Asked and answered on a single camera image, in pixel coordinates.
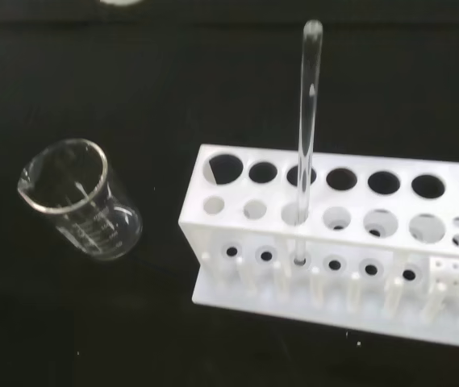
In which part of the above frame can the white test tube rack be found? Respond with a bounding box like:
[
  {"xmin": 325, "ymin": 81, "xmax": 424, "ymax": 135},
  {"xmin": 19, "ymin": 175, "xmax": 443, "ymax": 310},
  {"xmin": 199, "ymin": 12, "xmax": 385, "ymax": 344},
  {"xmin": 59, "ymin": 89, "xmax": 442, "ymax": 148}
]
[{"xmin": 178, "ymin": 144, "xmax": 459, "ymax": 352}]

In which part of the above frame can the small clear glass beaker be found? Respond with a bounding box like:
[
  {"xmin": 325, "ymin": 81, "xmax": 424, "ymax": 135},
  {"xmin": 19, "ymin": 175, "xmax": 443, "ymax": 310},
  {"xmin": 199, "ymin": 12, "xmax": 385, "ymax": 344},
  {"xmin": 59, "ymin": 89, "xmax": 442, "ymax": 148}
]
[{"xmin": 17, "ymin": 138, "xmax": 144, "ymax": 263}]

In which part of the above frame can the black bench cloth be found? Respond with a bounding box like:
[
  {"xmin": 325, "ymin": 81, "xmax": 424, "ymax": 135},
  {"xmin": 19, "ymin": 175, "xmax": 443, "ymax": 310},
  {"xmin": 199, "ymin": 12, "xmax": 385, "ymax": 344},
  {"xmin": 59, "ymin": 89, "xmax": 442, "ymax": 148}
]
[{"xmin": 0, "ymin": 0, "xmax": 459, "ymax": 387}]

